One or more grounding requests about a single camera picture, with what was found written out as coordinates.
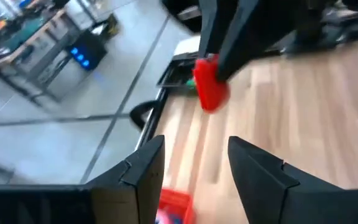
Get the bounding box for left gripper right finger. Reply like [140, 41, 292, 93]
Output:
[227, 135, 358, 224]

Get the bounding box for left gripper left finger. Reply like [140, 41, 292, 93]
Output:
[0, 134, 167, 224]

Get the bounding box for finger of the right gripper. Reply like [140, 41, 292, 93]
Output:
[218, 0, 298, 83]
[198, 0, 239, 58]

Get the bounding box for red plastic basket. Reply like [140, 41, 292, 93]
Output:
[155, 187, 198, 224]

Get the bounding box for black box blue lights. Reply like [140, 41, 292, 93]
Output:
[65, 29, 108, 72]

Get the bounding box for wooden workbench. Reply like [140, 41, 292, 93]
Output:
[0, 7, 67, 75]

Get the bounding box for black curved handle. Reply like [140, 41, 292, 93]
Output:
[128, 99, 160, 131]

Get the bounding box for black aluminium table frame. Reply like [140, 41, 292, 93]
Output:
[134, 51, 204, 150]

